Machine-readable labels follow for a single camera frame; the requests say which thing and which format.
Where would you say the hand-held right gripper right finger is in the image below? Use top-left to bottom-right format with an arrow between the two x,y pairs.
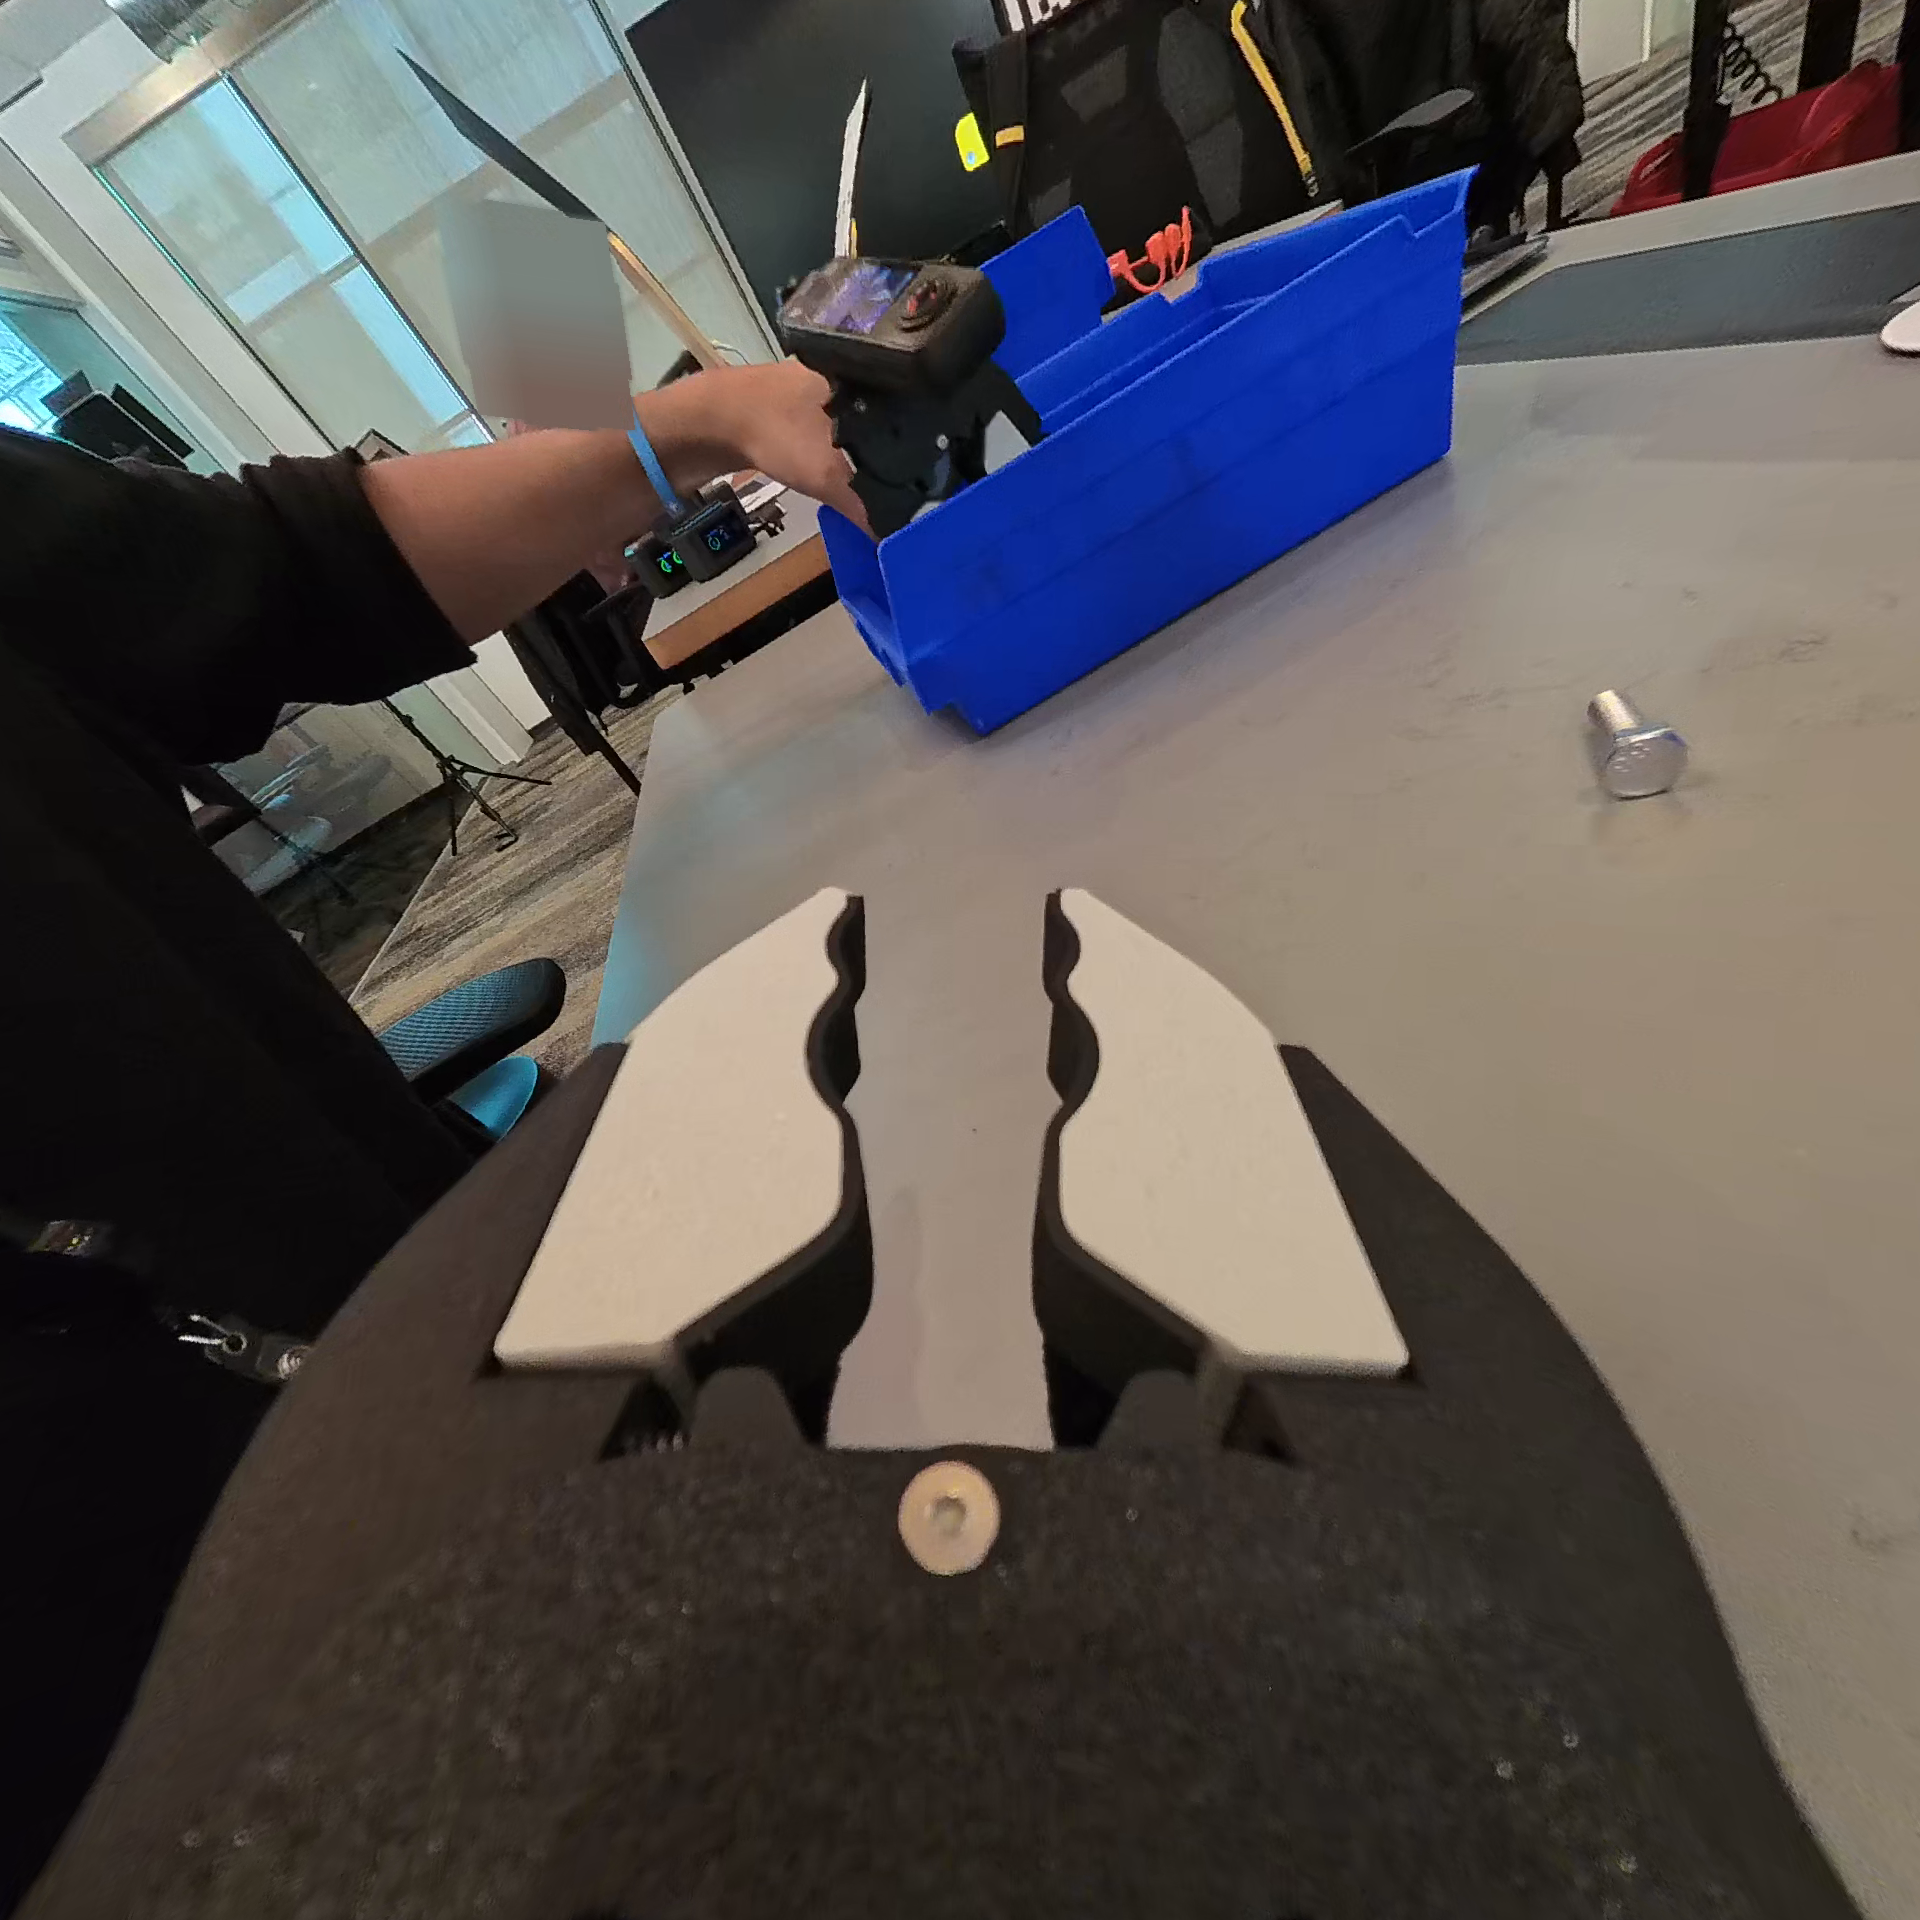
1034,887 -> 1414,1449

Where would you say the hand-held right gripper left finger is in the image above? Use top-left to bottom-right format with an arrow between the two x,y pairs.
491,887 -> 875,1449

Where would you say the blue plastic bin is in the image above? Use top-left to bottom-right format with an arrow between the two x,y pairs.
815,165 -> 1481,735
981,209 -> 1119,362

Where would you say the silver hex bolt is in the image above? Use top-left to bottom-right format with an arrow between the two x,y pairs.
1587,689 -> 1689,799

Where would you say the person's left forearm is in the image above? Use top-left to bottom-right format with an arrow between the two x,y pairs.
361,390 -> 662,649

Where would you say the person's left hand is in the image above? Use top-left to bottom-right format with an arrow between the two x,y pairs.
683,359 -> 871,529

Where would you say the thin white sign board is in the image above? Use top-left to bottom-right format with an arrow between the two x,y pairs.
833,82 -> 875,257

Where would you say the teal mesh office chair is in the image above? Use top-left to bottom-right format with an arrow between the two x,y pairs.
375,961 -> 567,1142

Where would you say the large black screen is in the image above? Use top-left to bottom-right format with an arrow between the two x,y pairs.
627,0 -> 1022,271

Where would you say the black jacket yellow stripe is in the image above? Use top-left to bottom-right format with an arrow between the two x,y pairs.
959,0 -> 1351,249

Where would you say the black music stand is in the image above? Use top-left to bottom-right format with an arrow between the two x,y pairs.
501,583 -> 662,798

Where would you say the black light panel tripod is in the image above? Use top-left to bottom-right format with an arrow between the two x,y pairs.
50,382 -> 555,857

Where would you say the red plastic crate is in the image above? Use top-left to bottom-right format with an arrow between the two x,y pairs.
1611,58 -> 1907,218

